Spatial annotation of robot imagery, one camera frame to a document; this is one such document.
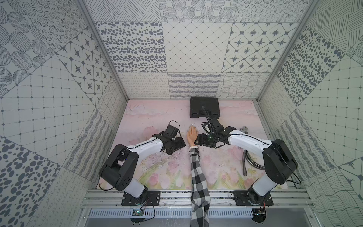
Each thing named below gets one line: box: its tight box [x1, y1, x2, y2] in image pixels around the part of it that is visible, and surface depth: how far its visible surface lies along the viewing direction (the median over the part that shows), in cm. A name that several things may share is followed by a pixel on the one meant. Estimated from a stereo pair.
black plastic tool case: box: [189, 96, 221, 119], surface depth 117 cm
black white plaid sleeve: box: [188, 145, 211, 227], surface depth 72 cm
